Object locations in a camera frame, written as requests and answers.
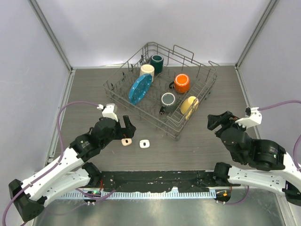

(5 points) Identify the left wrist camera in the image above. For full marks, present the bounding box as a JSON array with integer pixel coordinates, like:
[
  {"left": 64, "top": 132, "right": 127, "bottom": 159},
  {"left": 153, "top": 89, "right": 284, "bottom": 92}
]
[{"left": 96, "top": 104, "right": 119, "bottom": 122}]

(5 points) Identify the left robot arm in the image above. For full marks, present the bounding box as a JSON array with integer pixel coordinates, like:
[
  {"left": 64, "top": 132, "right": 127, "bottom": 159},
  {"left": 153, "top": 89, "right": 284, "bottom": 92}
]
[{"left": 8, "top": 115, "right": 136, "bottom": 222}]

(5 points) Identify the beige earbud charging case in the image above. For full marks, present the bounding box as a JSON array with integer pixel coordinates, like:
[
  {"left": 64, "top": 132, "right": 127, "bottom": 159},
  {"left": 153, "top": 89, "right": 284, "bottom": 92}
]
[{"left": 121, "top": 138, "right": 132, "bottom": 146}]

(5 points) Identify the grey mug black handle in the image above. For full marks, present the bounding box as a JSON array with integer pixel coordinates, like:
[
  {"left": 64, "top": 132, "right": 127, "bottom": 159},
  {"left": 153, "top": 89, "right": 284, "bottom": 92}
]
[{"left": 159, "top": 92, "right": 177, "bottom": 115}]

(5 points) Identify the orange mug black handle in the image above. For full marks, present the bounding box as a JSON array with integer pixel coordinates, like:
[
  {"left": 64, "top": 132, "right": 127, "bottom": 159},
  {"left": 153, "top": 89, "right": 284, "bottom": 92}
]
[{"left": 169, "top": 73, "right": 190, "bottom": 94}]

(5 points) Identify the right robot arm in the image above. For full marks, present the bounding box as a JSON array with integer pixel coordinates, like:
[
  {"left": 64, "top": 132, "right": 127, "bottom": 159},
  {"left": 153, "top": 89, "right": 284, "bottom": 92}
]
[{"left": 207, "top": 108, "right": 301, "bottom": 206}]

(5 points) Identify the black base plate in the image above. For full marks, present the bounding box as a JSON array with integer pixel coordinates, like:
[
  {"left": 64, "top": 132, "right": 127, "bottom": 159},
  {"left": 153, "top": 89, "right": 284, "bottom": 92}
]
[{"left": 87, "top": 170, "right": 230, "bottom": 193}]

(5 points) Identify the left aluminium frame post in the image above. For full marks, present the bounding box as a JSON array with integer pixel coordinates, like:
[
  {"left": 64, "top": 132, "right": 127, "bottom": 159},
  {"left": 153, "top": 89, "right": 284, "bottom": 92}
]
[{"left": 28, "top": 0, "right": 73, "bottom": 72}]

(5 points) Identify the blue polka dot plate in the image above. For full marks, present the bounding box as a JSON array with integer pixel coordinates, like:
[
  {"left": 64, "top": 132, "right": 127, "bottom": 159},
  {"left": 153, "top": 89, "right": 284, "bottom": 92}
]
[{"left": 128, "top": 74, "right": 152, "bottom": 105}]

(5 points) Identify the white earbud case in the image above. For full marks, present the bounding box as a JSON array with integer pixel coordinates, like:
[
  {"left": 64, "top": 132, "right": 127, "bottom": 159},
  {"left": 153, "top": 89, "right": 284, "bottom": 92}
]
[{"left": 139, "top": 139, "right": 150, "bottom": 149}]

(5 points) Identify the yellow mug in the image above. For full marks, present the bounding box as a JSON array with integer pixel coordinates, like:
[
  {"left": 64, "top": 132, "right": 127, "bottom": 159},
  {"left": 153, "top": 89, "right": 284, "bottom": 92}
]
[{"left": 180, "top": 96, "right": 199, "bottom": 120}]

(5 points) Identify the right aluminium frame post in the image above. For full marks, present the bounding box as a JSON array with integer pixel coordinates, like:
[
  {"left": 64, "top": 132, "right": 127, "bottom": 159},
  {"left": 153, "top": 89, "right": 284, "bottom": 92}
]
[{"left": 235, "top": 0, "right": 280, "bottom": 70}]

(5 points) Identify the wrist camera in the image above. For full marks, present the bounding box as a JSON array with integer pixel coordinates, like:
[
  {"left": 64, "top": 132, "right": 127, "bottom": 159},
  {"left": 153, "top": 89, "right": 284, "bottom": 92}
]
[
  {"left": 96, "top": 104, "right": 119, "bottom": 122},
  {"left": 235, "top": 107, "right": 262, "bottom": 129}
]

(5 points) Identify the dark teal mug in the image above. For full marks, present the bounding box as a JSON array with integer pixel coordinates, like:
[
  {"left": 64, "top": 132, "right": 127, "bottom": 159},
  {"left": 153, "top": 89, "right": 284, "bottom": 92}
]
[{"left": 150, "top": 55, "right": 164, "bottom": 74}]

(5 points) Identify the aluminium frame post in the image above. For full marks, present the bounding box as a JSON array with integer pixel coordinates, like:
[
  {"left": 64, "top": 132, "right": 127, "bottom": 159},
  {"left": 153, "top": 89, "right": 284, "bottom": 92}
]
[
  {"left": 28, "top": 0, "right": 73, "bottom": 72},
  {"left": 235, "top": 0, "right": 280, "bottom": 70}
]

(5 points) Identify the white slotted cable duct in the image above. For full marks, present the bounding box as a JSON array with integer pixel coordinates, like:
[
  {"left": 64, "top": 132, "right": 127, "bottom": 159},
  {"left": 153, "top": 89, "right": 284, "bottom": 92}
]
[{"left": 58, "top": 187, "right": 216, "bottom": 200}]

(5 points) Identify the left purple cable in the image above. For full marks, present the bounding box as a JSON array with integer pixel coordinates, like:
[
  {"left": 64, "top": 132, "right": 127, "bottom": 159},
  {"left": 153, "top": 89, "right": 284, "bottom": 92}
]
[{"left": 1, "top": 101, "right": 117, "bottom": 226}]

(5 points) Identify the cream ribbed mug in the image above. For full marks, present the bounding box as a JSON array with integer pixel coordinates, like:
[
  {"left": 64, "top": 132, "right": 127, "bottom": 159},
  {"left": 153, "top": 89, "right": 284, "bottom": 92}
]
[{"left": 140, "top": 64, "right": 155, "bottom": 81}]

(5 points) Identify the grey wire dish rack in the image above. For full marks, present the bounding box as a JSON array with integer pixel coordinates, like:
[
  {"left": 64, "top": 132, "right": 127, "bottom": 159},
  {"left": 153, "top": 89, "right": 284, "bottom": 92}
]
[{"left": 103, "top": 42, "right": 219, "bottom": 140}]

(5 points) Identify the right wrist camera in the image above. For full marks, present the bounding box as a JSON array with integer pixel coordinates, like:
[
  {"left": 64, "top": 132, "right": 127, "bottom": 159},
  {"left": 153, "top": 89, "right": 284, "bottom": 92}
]
[{"left": 235, "top": 107, "right": 262, "bottom": 129}]

